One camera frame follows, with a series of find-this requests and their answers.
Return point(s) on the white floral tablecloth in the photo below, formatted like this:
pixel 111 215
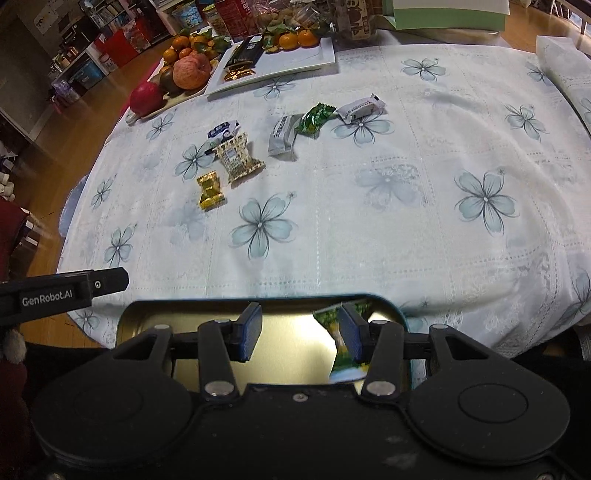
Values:
pixel 369 254

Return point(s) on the red apple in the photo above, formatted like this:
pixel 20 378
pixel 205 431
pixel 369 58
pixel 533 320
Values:
pixel 147 98

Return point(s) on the gold metal tray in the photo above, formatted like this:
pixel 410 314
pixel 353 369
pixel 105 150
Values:
pixel 184 316

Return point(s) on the green and yellow snack packet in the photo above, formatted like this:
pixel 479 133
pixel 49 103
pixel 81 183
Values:
pixel 344 364

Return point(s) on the green desk calendar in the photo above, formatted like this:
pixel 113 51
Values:
pixel 448 14

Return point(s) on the gold foil chocolate coin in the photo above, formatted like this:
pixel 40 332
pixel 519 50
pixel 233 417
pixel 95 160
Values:
pixel 233 74

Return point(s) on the gold foil chocolate ingot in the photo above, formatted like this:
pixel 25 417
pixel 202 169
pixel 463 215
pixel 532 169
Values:
pixel 249 71

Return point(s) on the blue printed tub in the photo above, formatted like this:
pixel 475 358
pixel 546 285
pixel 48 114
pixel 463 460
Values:
pixel 187 11

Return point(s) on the small green snack packet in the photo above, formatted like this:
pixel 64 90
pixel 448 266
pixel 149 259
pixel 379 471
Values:
pixel 314 119

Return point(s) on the red can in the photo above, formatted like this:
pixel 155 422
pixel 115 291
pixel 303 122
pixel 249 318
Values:
pixel 235 16

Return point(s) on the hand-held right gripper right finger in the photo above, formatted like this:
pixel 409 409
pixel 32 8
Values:
pixel 353 333

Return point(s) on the blue table underlay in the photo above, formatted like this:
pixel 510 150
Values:
pixel 69 203

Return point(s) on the brown kiwi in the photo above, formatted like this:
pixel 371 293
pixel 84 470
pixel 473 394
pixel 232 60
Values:
pixel 168 80

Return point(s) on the large clear glass jar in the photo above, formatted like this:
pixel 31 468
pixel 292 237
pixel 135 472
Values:
pixel 274 11

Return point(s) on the pink apple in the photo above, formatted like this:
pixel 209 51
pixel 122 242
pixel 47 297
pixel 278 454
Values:
pixel 191 71

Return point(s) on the white and blue snack packet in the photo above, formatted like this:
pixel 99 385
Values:
pixel 222 130

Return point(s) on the beige patterned snack packet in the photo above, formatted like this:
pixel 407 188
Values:
pixel 238 158

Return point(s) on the white bookshelf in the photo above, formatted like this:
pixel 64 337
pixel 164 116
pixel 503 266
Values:
pixel 115 16

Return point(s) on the black snack packet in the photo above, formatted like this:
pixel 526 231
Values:
pixel 247 50

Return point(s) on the small yellow jar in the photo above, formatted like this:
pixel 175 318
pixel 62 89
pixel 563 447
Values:
pixel 216 18

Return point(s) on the grey snack packet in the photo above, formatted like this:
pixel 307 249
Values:
pixel 282 137

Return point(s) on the dark red cloth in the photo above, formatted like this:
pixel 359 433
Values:
pixel 11 235

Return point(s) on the white rectangular plate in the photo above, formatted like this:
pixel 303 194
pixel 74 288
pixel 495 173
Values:
pixel 295 64

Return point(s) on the brown printed box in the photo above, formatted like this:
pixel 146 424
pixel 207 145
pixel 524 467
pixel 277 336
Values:
pixel 356 18

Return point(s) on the red box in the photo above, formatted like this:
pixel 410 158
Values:
pixel 122 46

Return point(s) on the low white shelf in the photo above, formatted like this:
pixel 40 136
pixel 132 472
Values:
pixel 69 69

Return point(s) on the gold foil candy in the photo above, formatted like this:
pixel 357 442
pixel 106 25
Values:
pixel 210 189

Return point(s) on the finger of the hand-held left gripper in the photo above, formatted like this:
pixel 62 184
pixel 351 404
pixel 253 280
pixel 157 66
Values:
pixel 108 280

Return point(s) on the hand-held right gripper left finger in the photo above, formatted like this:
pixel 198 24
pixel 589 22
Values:
pixel 247 332

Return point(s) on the blue storage box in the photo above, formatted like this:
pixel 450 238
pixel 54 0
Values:
pixel 88 75

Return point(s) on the yellow fruit tray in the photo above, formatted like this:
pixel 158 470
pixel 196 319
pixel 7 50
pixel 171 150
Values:
pixel 190 93

